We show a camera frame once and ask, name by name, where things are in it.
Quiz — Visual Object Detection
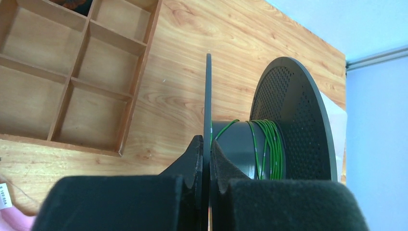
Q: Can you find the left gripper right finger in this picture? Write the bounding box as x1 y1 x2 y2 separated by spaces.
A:
209 141 249 231

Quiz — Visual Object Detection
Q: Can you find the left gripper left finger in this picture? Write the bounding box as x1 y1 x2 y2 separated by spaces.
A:
160 135 204 231

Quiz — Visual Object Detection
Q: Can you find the thin green wire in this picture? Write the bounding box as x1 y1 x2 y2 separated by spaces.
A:
210 119 284 181

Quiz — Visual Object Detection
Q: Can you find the black cable spool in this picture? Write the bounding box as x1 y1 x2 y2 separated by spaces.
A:
203 53 339 182

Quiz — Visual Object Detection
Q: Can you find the wooden compartment tray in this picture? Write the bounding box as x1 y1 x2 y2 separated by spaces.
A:
0 0 162 156

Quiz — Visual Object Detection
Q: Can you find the pink cloth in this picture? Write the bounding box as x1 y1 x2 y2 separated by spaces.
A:
0 183 37 231

